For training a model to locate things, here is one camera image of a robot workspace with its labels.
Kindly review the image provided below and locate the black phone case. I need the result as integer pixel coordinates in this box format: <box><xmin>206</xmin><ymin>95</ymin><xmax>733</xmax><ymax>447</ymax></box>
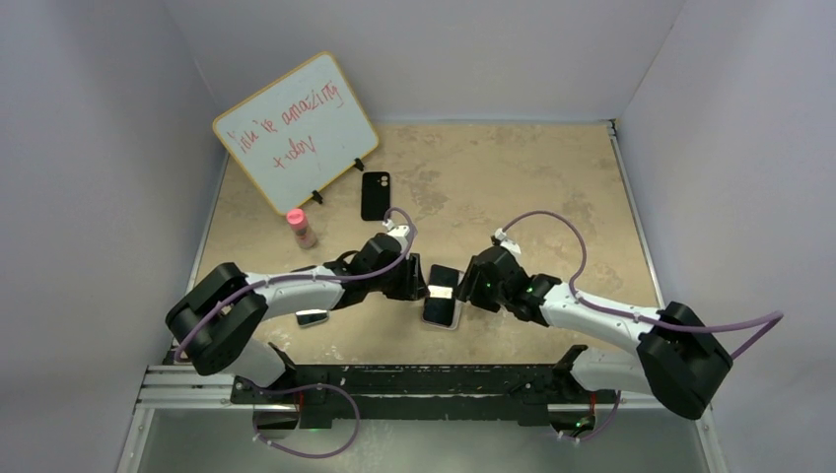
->
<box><xmin>360</xmin><ymin>171</ymin><xmax>391</xmax><ymax>222</ymax></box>

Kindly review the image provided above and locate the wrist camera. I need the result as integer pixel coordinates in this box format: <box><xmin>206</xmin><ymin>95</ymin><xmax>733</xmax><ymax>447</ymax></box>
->
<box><xmin>491</xmin><ymin>228</ymin><xmax>522</xmax><ymax>258</ymax></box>
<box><xmin>383</xmin><ymin>220</ymin><xmax>416</xmax><ymax>247</ymax></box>

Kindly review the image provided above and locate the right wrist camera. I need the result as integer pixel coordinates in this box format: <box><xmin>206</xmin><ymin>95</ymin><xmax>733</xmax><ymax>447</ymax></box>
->
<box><xmin>491</xmin><ymin>228</ymin><xmax>522</xmax><ymax>258</ymax></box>

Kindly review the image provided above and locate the whiteboard with red writing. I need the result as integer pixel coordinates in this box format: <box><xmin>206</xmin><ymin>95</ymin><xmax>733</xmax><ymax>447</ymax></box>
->
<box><xmin>212</xmin><ymin>51</ymin><xmax>380</xmax><ymax>215</ymax></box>

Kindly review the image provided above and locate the clear phone case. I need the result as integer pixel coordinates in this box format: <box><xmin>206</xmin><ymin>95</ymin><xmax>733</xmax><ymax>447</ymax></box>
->
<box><xmin>422</xmin><ymin>305</ymin><xmax>461</xmax><ymax>330</ymax></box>

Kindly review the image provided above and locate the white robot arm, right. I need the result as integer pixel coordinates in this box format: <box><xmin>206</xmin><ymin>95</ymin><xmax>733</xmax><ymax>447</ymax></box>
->
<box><xmin>453</xmin><ymin>246</ymin><xmax>733</xmax><ymax>420</ymax></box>

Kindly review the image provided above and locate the pink capped bottle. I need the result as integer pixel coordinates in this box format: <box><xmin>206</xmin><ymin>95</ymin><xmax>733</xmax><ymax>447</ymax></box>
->
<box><xmin>285</xmin><ymin>208</ymin><xmax>317</xmax><ymax>249</ymax></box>

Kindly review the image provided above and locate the pink edged smartphone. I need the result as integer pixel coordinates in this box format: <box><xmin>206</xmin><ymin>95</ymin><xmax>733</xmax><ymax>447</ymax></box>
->
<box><xmin>423</xmin><ymin>264</ymin><xmax>463</xmax><ymax>310</ymax></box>

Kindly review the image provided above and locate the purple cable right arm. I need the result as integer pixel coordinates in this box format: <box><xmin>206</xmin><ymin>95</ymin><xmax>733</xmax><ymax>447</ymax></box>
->
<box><xmin>499</xmin><ymin>210</ymin><xmax>785</xmax><ymax>362</ymax></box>

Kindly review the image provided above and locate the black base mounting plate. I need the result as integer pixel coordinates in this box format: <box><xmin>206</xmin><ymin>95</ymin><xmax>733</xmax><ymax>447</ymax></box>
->
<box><xmin>231</xmin><ymin>364</ymin><xmax>615</xmax><ymax>430</ymax></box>

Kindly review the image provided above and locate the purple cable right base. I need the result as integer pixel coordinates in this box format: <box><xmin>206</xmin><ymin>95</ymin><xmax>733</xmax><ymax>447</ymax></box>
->
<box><xmin>558</xmin><ymin>391</ymin><xmax>622</xmax><ymax>445</ymax></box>

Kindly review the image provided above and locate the black smartphone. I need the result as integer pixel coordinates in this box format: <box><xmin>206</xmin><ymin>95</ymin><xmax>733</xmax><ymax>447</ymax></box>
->
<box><xmin>295</xmin><ymin>309</ymin><xmax>330</xmax><ymax>328</ymax></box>

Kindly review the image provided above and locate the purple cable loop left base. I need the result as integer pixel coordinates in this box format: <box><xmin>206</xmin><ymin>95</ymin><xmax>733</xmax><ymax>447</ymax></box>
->
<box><xmin>251</xmin><ymin>382</ymin><xmax>365</xmax><ymax>460</ymax></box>

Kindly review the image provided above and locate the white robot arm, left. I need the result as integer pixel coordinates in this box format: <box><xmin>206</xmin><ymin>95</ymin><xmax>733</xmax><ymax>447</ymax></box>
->
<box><xmin>165</xmin><ymin>225</ymin><xmax>425</xmax><ymax>403</ymax></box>

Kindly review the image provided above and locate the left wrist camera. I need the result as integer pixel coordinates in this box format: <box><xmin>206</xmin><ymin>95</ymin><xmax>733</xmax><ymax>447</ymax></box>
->
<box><xmin>383</xmin><ymin>220</ymin><xmax>416</xmax><ymax>247</ymax></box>

